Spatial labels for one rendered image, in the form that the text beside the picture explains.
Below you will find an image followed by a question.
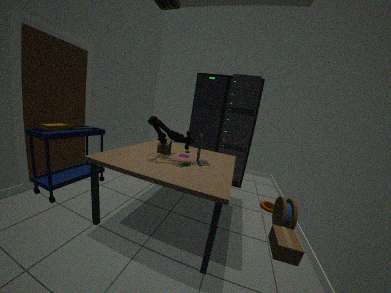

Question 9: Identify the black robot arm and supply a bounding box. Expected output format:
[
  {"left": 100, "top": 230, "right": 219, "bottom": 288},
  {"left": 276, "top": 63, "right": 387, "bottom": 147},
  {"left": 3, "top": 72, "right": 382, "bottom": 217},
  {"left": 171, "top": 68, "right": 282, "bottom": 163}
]
[{"left": 148, "top": 116, "right": 190, "bottom": 144}]

